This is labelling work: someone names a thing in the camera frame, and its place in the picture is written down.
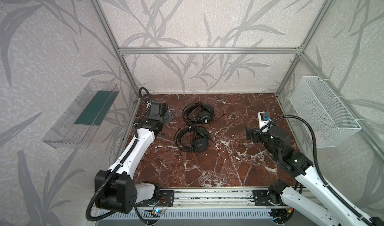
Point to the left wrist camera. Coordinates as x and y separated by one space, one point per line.
157 111

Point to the black mounting plate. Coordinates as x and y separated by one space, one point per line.
265 198
166 199

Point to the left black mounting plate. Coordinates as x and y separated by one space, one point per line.
166 199

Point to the aluminium frame crossbar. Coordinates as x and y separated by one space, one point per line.
199 50

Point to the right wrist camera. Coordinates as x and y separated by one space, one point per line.
264 118

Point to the clear plastic wall bin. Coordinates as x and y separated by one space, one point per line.
78 125

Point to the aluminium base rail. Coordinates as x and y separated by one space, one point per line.
209 198

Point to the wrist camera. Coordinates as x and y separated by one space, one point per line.
157 111
264 118

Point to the white wire mesh basket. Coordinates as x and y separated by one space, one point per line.
329 118

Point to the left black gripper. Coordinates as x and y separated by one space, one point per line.
166 116

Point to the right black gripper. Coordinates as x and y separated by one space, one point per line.
250 133

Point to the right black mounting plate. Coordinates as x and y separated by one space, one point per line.
265 198

